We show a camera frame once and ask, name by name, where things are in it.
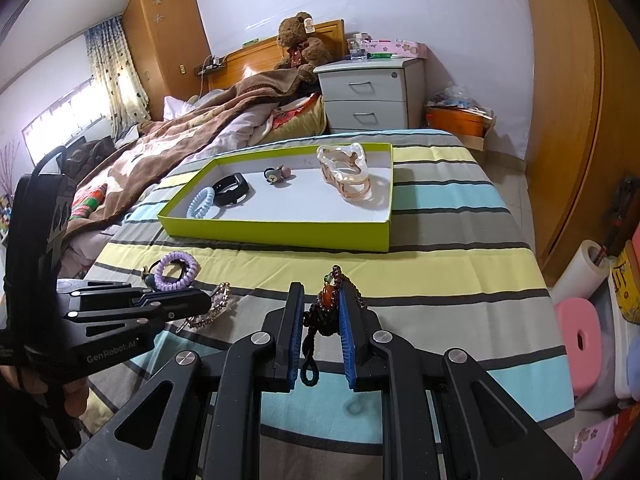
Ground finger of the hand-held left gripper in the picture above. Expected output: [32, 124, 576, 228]
[56, 280, 212, 312]
[66, 305, 211, 334]

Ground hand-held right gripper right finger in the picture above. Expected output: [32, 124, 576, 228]
[338, 290, 583, 480]

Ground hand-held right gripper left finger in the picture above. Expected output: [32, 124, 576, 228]
[56, 282, 306, 480]

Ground dark bead bracelet amber stone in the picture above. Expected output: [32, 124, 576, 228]
[299, 265, 368, 388]

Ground rhinestone hair clip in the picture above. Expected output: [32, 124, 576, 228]
[179, 281, 233, 332]

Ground blue spiral hair tie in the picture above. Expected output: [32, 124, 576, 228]
[186, 186, 218, 220]

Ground green shallow cardboard box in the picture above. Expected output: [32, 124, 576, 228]
[157, 142, 396, 252]

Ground large clear hair claw clip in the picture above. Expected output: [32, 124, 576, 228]
[316, 142, 373, 204]

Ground pink grey bear hair tie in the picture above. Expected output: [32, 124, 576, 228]
[263, 162, 292, 186]

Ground black wristband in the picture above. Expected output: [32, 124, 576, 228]
[210, 172, 252, 207]

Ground person's left hand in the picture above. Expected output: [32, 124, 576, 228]
[0, 364, 90, 420]

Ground dried flower branches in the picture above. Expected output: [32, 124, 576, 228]
[0, 142, 21, 196]

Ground window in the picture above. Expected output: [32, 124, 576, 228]
[20, 75, 111, 166]

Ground striped bed sheet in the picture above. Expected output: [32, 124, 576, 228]
[65, 127, 576, 480]

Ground patterned curtain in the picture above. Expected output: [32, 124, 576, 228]
[83, 15, 151, 133]

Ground white pillow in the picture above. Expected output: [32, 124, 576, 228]
[162, 95, 201, 121]

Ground brown blanket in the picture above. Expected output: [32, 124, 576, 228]
[65, 69, 321, 221]

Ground pale quilt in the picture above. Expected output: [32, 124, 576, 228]
[67, 105, 281, 281]

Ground red yellow patterned pillow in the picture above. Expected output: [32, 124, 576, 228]
[262, 95, 331, 143]

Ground pink stool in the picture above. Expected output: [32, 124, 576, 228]
[556, 297, 606, 398]

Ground wooden corner cabinet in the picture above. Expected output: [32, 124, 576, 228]
[121, 0, 213, 122]

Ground white paper roll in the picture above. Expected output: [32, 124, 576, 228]
[547, 240, 611, 308]

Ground grey nightstand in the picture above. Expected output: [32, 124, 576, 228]
[312, 56, 427, 134]

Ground orange box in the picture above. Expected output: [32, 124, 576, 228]
[426, 105, 488, 137]

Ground wooden headboard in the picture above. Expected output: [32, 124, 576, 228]
[197, 19, 347, 93]

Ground white storage bin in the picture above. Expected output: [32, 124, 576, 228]
[575, 280, 637, 411]

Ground clear plastic bag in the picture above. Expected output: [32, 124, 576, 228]
[432, 84, 481, 110]

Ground yellow round tin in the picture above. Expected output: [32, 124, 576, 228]
[610, 247, 640, 323]

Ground clear glass cup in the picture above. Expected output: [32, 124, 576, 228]
[347, 34, 371, 61]

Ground brown teddy bear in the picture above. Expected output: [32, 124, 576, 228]
[274, 11, 333, 86]

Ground pink floral tissue box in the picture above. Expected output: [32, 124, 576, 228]
[367, 39, 428, 59]

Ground dark folded umbrella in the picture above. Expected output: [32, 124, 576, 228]
[597, 175, 636, 261]

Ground wooden wardrobe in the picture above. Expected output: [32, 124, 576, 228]
[520, 0, 640, 273]

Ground purple spiral hair tie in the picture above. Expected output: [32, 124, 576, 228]
[154, 251, 201, 291]

